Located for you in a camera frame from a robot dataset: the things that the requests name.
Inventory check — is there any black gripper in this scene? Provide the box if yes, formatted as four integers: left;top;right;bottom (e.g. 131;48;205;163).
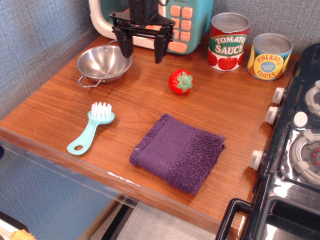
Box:
109;0;174;64

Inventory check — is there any silver metal pot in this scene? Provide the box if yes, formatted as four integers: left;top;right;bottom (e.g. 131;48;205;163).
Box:
76;40;132;88

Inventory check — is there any purple towel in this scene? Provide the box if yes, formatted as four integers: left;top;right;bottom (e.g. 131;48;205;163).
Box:
129;114;225;195

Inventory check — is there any white stove knob top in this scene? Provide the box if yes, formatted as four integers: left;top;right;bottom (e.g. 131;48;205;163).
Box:
272;87;286;105

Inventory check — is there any white stove knob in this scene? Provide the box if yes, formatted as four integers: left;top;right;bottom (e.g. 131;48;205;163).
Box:
249;150;264;171
265;106;279;125
272;87;286;105

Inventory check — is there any teal toy microwave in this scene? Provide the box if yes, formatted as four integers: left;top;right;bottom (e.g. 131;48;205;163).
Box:
88;0;214;55

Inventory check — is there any red toy strawberry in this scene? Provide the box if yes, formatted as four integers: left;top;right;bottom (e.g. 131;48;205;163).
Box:
168;69;194;95

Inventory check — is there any teal dish brush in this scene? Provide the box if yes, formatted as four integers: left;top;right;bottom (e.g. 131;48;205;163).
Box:
67;102;115;156

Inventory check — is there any tomato sauce can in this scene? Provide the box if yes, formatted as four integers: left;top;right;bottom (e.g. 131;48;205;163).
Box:
207;12;250;72

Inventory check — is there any pineapple slices can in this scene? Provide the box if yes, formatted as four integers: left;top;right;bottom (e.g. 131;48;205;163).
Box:
247;33;294;81

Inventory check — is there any white stove knob middle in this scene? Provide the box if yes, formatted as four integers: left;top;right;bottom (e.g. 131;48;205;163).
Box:
265;106;279;125

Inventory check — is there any white stove knob bottom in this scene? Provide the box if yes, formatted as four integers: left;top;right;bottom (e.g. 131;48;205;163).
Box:
249;150;264;171

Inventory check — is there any black toy stove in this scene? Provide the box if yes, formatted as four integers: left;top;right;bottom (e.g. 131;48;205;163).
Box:
216;43;320;240

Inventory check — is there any orange fuzzy object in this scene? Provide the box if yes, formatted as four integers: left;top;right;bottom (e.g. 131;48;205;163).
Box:
10;229;36;240

